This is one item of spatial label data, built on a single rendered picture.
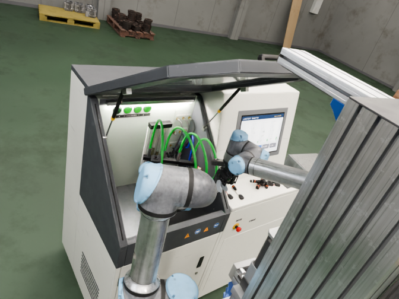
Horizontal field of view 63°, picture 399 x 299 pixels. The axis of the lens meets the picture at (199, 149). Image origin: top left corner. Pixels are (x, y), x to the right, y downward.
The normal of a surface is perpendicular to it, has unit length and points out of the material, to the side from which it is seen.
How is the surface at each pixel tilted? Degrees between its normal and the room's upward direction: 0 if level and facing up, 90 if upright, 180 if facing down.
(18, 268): 0
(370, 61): 90
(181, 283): 7
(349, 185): 90
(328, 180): 90
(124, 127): 90
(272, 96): 76
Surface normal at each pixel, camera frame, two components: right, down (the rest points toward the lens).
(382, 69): -0.86, 0.05
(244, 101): 0.59, 0.34
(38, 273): 0.25, -0.83
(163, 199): 0.18, 0.39
